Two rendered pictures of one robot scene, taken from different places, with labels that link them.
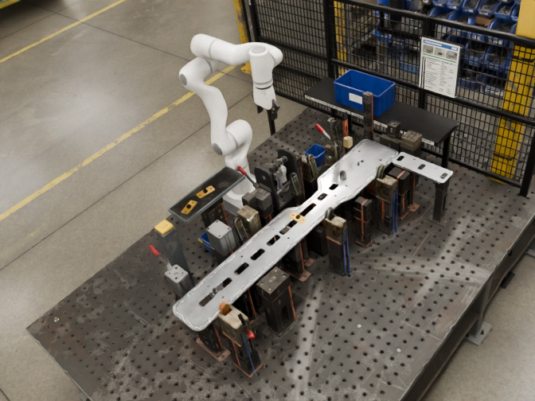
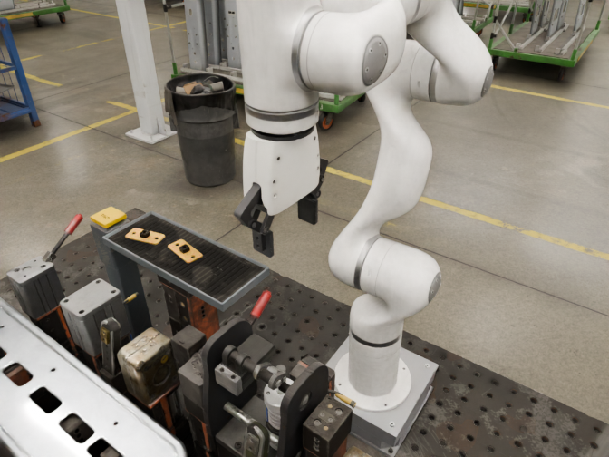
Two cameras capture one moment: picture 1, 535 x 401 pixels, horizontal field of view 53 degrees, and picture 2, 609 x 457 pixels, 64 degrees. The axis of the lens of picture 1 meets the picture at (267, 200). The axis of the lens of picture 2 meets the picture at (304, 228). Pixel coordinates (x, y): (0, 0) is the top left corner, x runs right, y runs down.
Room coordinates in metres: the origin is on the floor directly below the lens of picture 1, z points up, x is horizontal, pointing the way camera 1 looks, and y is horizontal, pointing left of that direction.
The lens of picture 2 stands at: (1.90, -0.61, 1.79)
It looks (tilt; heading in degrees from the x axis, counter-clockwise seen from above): 34 degrees down; 75
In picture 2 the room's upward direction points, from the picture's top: straight up
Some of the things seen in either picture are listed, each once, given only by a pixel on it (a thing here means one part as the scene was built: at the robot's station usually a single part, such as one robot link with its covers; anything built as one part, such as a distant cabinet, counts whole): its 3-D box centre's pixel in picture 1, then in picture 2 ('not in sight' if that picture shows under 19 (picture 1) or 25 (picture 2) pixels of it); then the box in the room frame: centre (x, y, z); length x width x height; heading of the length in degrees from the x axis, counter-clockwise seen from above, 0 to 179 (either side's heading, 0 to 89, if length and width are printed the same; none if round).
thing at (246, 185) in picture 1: (240, 177); (373, 354); (2.27, 0.13, 0.88); 0.19 x 0.19 x 0.18
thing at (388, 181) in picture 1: (386, 205); not in sight; (1.85, -0.57, 0.87); 0.12 x 0.09 x 0.35; 39
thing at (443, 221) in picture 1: (440, 199); not in sight; (1.84, -0.85, 0.84); 0.11 x 0.06 x 0.29; 39
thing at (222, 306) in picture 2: (207, 192); (182, 255); (1.87, 0.27, 1.16); 0.37 x 0.14 x 0.02; 129
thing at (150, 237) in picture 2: (189, 206); (144, 234); (1.79, 0.35, 1.17); 0.08 x 0.04 x 0.01; 145
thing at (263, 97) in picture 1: (264, 93); (284, 159); (2.02, -0.08, 1.52); 0.10 x 0.07 x 0.11; 37
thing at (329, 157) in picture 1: (333, 171); not in sight; (2.17, -0.38, 0.88); 0.07 x 0.06 x 0.35; 39
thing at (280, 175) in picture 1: (281, 197); (266, 442); (1.97, -0.07, 0.94); 0.18 x 0.13 x 0.49; 129
